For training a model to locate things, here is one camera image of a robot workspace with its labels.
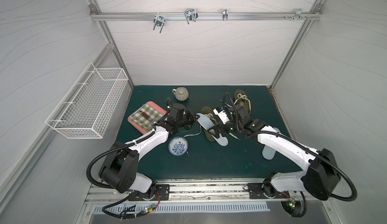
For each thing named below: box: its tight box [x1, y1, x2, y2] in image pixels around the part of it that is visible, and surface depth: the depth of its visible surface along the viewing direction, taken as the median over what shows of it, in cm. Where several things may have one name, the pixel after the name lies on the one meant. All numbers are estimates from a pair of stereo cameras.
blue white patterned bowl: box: [168, 136, 188, 157], surface depth 89 cm
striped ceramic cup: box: [171, 86, 189, 101], surface depth 110 cm
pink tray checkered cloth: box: [127, 101, 168, 135], surface depth 104 cm
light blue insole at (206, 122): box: [195, 113, 229, 147], surface depth 80 cm
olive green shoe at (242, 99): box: [233, 93, 251, 116], surface depth 106 cm
